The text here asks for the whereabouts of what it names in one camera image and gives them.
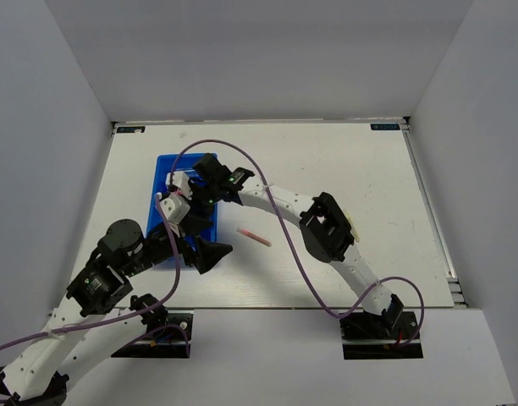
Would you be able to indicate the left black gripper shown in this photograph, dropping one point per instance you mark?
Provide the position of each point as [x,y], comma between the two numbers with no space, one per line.
[208,254]

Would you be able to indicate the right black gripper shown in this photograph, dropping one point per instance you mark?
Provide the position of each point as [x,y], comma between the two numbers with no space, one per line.
[195,186]

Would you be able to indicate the pink thin pen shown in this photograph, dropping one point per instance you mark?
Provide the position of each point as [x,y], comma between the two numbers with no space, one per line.
[254,236]

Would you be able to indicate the cream thin pen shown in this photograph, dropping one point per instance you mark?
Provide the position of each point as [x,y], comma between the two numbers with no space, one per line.
[354,232]

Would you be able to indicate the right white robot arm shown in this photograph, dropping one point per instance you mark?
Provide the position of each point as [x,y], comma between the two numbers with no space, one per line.
[326,231]

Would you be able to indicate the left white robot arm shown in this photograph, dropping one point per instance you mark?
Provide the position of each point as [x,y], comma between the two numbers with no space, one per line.
[80,332]

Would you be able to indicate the blue compartment tray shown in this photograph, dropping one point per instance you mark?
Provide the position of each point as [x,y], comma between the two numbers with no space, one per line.
[200,221]

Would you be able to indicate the left corner label sticker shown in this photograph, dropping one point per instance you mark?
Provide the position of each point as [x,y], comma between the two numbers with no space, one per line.
[130,129]

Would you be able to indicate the corner label sticker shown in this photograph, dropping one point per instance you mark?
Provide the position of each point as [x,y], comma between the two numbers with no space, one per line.
[385,127]
[130,129]

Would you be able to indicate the right corner label sticker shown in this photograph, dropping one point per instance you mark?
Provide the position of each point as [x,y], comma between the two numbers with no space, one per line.
[385,127]

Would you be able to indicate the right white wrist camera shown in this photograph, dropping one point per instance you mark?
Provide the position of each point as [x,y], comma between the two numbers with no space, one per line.
[179,182]

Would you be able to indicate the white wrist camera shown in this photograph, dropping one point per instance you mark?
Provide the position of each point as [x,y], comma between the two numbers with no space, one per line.
[179,182]
[172,208]

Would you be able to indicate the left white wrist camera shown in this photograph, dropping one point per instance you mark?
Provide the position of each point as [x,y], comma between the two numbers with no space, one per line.
[172,208]

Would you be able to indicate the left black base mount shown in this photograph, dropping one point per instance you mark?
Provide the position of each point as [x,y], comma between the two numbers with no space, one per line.
[172,342]

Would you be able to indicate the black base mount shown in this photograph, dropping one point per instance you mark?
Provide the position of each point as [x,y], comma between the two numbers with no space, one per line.
[172,342]
[361,341]

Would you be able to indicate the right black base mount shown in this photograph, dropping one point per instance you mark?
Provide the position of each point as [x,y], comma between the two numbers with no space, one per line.
[361,341]

